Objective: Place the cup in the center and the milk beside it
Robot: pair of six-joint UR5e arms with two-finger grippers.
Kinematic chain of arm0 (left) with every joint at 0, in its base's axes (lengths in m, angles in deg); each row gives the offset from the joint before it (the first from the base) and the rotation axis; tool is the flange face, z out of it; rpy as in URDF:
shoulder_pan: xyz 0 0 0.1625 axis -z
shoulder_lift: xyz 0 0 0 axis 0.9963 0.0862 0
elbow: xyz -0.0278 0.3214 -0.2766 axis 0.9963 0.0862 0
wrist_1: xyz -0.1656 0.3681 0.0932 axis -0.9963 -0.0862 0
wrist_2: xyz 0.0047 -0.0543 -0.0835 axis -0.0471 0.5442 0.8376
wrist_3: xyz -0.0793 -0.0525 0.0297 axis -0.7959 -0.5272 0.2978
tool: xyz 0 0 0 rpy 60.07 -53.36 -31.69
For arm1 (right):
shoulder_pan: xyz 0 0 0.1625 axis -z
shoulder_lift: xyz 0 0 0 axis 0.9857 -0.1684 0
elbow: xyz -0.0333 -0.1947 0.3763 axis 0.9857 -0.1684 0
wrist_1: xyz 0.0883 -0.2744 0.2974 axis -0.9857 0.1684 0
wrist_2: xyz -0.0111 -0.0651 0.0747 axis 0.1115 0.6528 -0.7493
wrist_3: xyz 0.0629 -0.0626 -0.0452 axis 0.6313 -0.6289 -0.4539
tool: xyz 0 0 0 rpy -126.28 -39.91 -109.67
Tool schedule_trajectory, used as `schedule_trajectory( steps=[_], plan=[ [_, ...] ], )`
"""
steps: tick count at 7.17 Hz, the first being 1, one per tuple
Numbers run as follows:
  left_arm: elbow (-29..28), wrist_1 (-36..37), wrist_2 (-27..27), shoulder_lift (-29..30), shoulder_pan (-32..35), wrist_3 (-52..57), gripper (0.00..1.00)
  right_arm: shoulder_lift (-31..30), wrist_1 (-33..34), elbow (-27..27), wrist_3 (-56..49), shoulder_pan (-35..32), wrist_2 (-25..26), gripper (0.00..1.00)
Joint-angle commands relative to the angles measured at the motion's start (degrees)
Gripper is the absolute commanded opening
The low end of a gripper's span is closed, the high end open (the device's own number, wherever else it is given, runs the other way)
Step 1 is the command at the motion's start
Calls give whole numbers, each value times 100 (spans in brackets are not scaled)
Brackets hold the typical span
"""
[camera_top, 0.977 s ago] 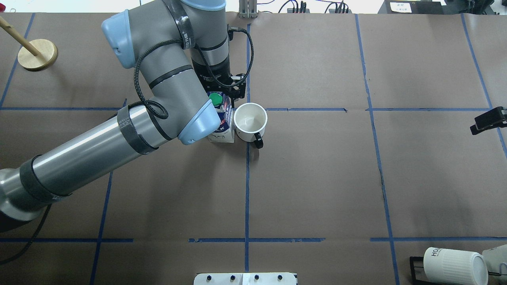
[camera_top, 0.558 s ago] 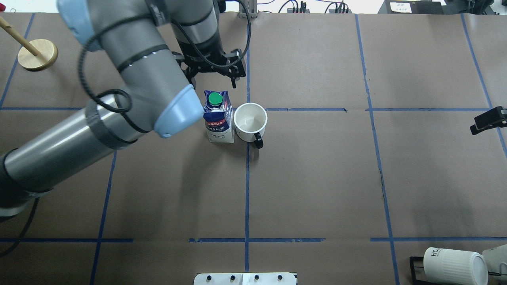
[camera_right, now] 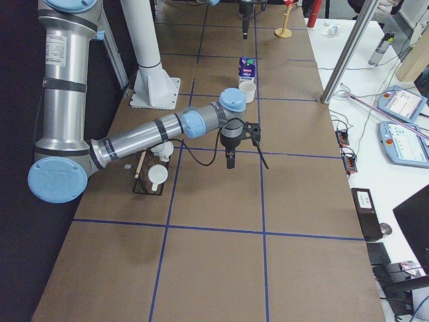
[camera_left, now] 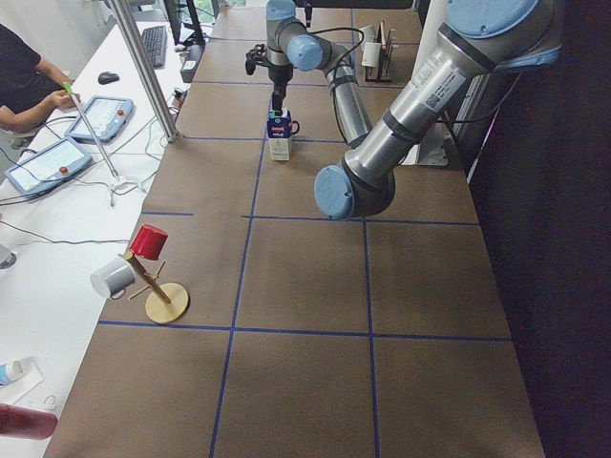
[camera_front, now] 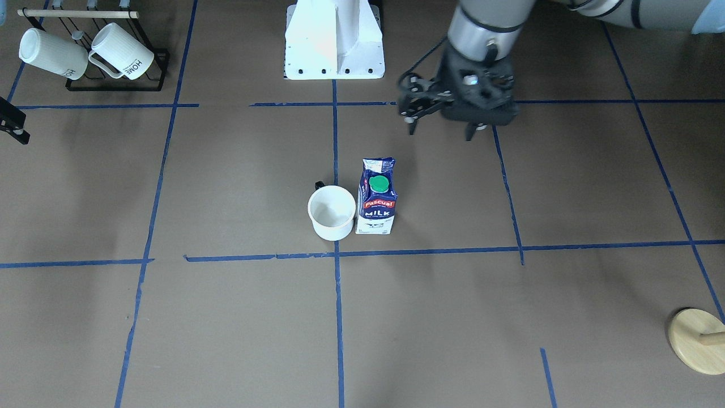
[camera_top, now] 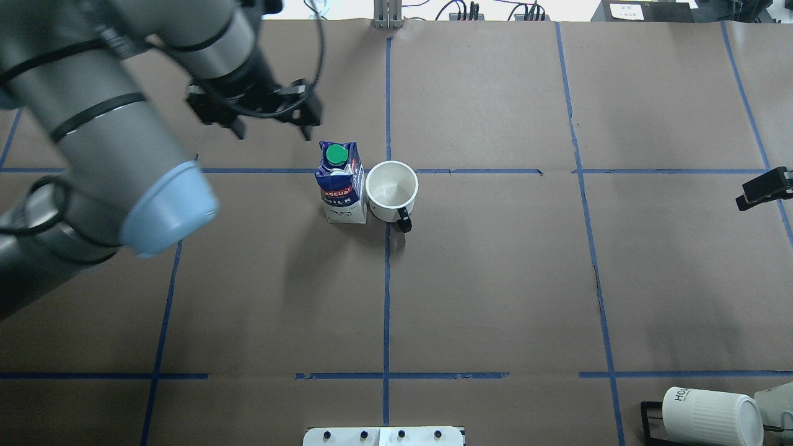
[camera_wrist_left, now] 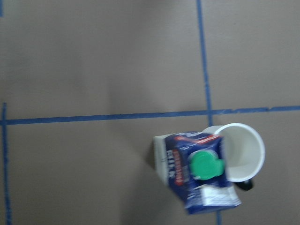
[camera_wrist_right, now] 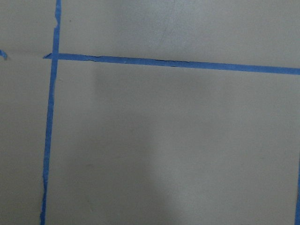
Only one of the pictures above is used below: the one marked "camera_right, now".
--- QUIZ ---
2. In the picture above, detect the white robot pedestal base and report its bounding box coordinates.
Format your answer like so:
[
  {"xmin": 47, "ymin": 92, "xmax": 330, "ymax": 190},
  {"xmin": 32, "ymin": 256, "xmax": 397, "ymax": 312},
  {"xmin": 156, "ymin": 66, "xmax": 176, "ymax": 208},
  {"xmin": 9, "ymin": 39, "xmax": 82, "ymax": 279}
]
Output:
[{"xmin": 121, "ymin": 0, "xmax": 181, "ymax": 110}]

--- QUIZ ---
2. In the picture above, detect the black wire mug rack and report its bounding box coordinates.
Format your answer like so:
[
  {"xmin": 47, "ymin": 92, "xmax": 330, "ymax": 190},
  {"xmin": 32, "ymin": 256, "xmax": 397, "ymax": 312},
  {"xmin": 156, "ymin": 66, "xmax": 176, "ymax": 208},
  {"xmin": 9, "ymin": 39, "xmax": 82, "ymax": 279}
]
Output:
[{"xmin": 133, "ymin": 152, "xmax": 170, "ymax": 196}]

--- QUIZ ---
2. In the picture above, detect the teach pendant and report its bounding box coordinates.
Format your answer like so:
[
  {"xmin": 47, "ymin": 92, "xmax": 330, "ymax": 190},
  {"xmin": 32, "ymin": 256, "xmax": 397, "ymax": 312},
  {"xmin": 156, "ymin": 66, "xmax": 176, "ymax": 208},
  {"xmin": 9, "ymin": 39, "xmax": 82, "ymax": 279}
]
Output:
[
  {"xmin": 377, "ymin": 121, "xmax": 428, "ymax": 168},
  {"xmin": 377, "ymin": 85, "xmax": 427, "ymax": 123}
]

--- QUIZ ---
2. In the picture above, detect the round wooden stand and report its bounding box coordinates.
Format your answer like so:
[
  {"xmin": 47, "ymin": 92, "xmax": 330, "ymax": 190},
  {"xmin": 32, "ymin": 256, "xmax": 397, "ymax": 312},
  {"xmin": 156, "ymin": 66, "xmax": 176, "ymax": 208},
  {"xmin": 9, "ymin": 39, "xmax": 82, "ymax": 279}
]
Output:
[{"xmin": 274, "ymin": 1, "xmax": 298, "ymax": 39}]

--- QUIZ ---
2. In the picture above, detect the white smiley face mug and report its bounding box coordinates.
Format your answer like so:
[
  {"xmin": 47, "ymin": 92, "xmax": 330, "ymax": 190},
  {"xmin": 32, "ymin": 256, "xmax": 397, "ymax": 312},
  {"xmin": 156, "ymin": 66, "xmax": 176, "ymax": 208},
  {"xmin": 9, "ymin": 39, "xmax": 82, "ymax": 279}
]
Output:
[{"xmin": 239, "ymin": 81, "xmax": 257, "ymax": 103}]

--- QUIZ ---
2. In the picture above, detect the grey water bottle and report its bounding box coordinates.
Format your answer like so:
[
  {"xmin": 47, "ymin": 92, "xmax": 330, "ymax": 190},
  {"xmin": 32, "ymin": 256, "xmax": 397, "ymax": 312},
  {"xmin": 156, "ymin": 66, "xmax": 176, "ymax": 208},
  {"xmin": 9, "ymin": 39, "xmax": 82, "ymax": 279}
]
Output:
[{"xmin": 368, "ymin": 32, "xmax": 395, "ymax": 66}]

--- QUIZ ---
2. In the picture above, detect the white HOME mug with handle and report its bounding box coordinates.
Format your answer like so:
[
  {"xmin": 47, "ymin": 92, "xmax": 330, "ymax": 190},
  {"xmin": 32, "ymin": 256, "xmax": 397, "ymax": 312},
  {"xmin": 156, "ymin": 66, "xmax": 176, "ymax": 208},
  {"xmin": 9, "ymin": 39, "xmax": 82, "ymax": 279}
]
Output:
[{"xmin": 151, "ymin": 142, "xmax": 174, "ymax": 162}]

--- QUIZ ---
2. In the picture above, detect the black box with label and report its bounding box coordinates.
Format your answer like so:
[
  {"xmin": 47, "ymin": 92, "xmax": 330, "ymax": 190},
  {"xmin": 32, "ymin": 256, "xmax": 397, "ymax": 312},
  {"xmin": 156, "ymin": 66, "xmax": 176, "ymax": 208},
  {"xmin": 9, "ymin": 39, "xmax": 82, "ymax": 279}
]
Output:
[{"xmin": 351, "ymin": 188, "xmax": 383, "ymax": 242}]

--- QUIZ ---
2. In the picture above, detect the orange terminal block far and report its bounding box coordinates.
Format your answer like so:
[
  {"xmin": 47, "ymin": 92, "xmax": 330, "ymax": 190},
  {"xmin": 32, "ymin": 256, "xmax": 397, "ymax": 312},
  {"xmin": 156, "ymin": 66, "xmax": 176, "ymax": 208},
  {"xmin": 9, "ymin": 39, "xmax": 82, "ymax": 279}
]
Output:
[{"xmin": 335, "ymin": 129, "xmax": 349, "ymax": 147}]

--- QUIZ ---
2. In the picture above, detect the aluminium frame post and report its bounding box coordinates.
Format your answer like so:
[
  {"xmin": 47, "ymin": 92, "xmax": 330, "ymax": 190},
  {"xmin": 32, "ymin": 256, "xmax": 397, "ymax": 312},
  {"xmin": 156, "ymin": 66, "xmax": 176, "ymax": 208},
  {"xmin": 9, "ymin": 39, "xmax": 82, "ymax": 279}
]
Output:
[{"xmin": 320, "ymin": 0, "xmax": 378, "ymax": 105}]

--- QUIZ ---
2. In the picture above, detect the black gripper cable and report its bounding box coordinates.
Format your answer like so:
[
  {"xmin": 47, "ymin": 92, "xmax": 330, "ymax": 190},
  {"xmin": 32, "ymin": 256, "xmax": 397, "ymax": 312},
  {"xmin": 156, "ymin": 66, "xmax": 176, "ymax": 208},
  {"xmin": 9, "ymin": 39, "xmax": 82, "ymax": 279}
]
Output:
[{"xmin": 170, "ymin": 129, "xmax": 270, "ymax": 170}]

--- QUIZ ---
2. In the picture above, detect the white ribbed mug outer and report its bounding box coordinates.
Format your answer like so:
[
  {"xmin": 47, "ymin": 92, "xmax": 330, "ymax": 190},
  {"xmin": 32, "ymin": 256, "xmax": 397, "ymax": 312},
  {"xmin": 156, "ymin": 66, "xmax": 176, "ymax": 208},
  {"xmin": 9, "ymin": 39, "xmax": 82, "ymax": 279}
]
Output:
[{"xmin": 147, "ymin": 164, "xmax": 168, "ymax": 192}]

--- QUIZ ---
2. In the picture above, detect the orange terminal block near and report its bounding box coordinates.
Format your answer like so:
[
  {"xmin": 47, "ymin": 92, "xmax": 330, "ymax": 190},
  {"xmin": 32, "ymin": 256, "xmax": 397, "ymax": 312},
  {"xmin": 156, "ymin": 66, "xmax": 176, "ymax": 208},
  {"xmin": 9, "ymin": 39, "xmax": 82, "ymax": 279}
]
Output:
[{"xmin": 340, "ymin": 146, "xmax": 357, "ymax": 176}]

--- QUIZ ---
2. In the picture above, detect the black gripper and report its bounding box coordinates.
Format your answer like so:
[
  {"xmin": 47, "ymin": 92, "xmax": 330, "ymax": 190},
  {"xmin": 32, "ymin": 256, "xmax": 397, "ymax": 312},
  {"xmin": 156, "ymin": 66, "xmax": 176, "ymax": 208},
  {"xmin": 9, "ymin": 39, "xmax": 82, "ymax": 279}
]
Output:
[
  {"xmin": 239, "ymin": 0, "xmax": 267, "ymax": 40},
  {"xmin": 221, "ymin": 117, "xmax": 261, "ymax": 169}
]

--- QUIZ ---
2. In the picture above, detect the teach pendant far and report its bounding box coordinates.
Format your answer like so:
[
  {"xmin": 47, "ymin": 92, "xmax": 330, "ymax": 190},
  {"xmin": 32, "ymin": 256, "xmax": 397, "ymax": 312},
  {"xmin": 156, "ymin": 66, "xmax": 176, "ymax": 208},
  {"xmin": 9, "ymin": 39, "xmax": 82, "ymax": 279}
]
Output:
[{"xmin": 377, "ymin": 85, "xmax": 427, "ymax": 123}]

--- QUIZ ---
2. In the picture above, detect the orange terminal block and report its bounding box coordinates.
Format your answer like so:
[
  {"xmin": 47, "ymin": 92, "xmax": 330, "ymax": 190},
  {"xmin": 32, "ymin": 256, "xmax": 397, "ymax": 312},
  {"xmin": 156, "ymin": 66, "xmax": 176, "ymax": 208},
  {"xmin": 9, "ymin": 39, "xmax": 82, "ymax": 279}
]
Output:
[
  {"xmin": 335, "ymin": 129, "xmax": 349, "ymax": 147},
  {"xmin": 340, "ymin": 146, "xmax": 357, "ymax": 176}
]

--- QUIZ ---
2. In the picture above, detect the blue Pascual milk carton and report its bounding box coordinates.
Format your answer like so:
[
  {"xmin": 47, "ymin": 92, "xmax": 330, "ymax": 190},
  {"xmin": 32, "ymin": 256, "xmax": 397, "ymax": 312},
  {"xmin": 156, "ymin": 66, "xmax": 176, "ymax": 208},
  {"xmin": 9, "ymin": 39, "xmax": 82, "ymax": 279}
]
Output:
[{"xmin": 238, "ymin": 56, "xmax": 256, "ymax": 84}]

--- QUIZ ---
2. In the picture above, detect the teach pendant near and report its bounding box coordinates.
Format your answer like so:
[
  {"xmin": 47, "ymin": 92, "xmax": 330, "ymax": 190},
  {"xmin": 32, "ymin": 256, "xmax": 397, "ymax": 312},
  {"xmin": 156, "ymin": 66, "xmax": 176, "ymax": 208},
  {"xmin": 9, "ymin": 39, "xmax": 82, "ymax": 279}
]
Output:
[{"xmin": 377, "ymin": 121, "xmax": 428, "ymax": 168}]

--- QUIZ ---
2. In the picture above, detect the black monitor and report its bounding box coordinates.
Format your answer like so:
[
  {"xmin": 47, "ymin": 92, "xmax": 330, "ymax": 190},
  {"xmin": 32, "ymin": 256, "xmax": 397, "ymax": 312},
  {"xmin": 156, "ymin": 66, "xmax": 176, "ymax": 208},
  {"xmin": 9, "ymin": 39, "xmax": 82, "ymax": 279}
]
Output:
[{"xmin": 393, "ymin": 186, "xmax": 429, "ymax": 274}]

